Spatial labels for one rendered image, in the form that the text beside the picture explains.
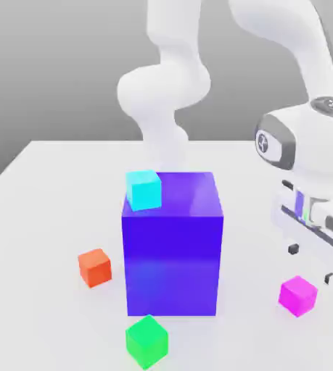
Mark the large blue box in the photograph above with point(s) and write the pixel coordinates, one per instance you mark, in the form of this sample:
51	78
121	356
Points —
172	261

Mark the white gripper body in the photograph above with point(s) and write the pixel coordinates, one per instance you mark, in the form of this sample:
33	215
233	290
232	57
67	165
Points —
288	223

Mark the small orange cube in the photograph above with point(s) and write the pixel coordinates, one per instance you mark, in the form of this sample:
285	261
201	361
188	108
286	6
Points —
95	268

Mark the small magenta cube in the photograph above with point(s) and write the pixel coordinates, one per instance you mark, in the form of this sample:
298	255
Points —
298	295

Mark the small cyan cube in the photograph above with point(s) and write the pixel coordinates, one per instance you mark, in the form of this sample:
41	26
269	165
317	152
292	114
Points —
143	191

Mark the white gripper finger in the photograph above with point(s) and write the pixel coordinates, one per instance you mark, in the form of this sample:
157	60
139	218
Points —
293	248
328	278

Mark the small green cube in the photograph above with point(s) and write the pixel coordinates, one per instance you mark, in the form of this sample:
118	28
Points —
146	342

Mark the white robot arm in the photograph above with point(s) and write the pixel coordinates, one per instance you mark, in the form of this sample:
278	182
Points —
166	95

